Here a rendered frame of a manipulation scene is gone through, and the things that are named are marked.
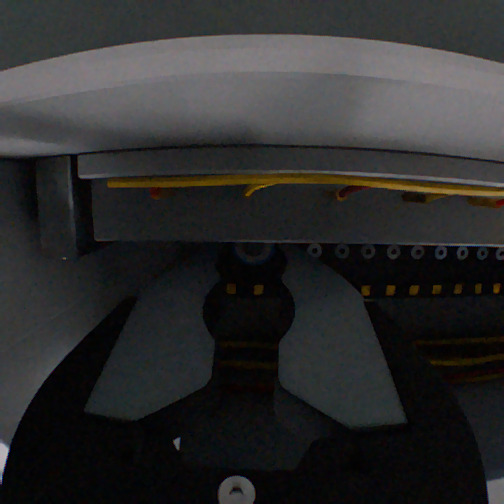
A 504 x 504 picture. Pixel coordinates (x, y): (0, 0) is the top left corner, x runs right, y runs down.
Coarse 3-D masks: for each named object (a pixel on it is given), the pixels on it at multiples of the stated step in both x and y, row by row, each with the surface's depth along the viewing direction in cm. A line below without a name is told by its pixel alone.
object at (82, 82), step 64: (0, 0) 2; (64, 0) 2; (128, 0) 2; (192, 0) 2; (256, 0) 2; (320, 0) 2; (384, 0) 2; (448, 0) 2; (0, 64) 2; (64, 64) 2; (128, 64) 2; (192, 64) 2; (256, 64) 2; (320, 64) 2; (384, 64) 2; (448, 64) 2; (0, 128) 3; (64, 128) 4; (128, 128) 4; (192, 128) 5; (256, 128) 5; (320, 128) 5; (384, 128) 4; (448, 128) 4; (0, 192) 6; (64, 192) 7; (0, 256) 7; (64, 256) 7; (128, 256) 15; (0, 320) 6
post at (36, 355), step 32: (160, 256) 20; (128, 288) 15; (64, 320) 10; (96, 320) 12; (32, 352) 8; (64, 352) 10; (0, 384) 7; (32, 384) 8; (0, 416) 6; (0, 448) 7
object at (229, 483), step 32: (160, 448) 5; (320, 448) 5; (64, 480) 4; (96, 480) 4; (128, 480) 4; (160, 480) 4; (192, 480) 4; (224, 480) 4; (256, 480) 4; (288, 480) 4; (320, 480) 4; (352, 480) 4; (384, 480) 4
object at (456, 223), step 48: (96, 192) 8; (144, 192) 8; (192, 192) 8; (240, 192) 8; (288, 192) 7; (336, 192) 6; (384, 192) 7; (432, 192) 6; (480, 192) 6; (96, 240) 8; (144, 240) 8; (192, 240) 8; (240, 240) 8; (288, 240) 8; (336, 240) 8; (384, 240) 8; (432, 240) 8; (480, 240) 8
